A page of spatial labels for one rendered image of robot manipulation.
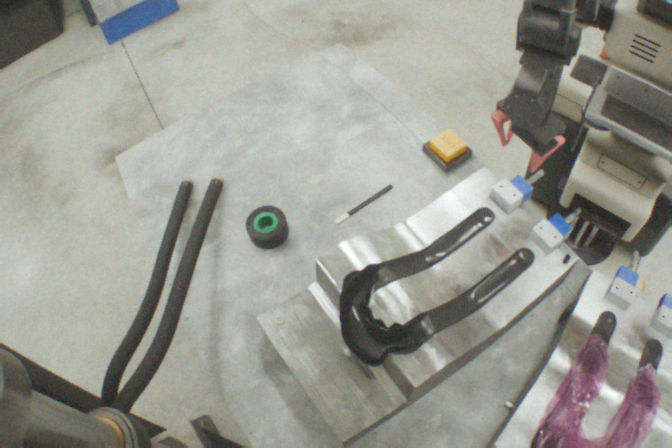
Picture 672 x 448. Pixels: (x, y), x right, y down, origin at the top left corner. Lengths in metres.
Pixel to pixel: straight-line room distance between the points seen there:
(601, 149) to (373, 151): 0.52
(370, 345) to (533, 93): 0.44
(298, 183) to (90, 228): 1.49
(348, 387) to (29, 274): 1.91
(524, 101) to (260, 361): 0.59
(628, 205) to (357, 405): 0.73
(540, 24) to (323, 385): 0.60
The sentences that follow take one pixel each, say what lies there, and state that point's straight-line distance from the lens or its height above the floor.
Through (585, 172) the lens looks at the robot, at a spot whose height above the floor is 0.80.
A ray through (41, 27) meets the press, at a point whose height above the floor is 0.16.
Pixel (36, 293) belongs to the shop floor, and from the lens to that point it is 2.32.
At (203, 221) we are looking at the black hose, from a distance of 0.94.
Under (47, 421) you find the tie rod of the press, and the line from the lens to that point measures 0.50.
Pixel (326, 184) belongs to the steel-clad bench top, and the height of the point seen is 0.80.
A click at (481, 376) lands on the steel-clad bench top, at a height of 0.80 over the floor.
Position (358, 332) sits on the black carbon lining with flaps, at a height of 0.87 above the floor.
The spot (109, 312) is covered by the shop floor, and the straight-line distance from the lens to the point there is 2.03.
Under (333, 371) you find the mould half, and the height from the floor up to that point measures 0.86.
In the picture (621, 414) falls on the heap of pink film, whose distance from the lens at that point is 0.76.
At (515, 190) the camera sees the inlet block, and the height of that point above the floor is 0.92.
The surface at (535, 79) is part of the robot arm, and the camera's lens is 0.60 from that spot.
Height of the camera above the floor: 1.58
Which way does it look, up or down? 52 degrees down
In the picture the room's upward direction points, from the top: 8 degrees counter-clockwise
